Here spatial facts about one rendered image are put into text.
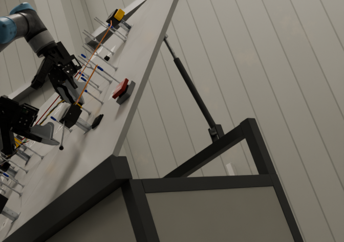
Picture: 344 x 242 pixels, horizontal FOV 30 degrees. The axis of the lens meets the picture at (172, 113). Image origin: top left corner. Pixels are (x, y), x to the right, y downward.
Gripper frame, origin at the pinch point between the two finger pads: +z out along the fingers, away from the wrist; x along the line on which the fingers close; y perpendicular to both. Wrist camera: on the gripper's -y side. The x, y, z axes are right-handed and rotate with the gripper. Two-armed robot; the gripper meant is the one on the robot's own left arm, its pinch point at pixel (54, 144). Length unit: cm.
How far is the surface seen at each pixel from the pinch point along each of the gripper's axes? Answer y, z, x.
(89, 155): 4.0, 11.4, -10.9
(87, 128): 6.9, 6.3, 8.0
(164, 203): 4.0, 34.9, -25.9
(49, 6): 13, -102, 412
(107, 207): -3.7, 22.0, -24.1
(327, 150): 11, 145, 252
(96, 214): -7.5, 20.1, -21.1
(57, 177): -9.7, 4.4, 2.7
